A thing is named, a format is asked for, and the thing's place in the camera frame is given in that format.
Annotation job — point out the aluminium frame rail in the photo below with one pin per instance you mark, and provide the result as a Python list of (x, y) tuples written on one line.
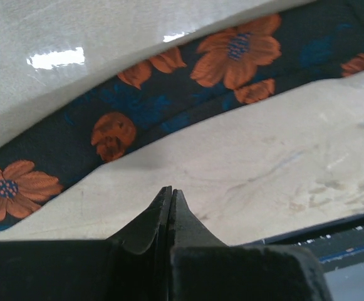
[(337, 244)]

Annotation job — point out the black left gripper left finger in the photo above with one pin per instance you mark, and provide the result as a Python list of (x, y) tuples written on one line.
[(129, 265)]

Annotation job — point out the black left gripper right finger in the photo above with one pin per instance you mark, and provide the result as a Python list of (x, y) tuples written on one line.
[(202, 267)]

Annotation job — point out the black orange floral tie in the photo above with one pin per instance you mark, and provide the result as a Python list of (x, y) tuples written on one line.
[(182, 86)]

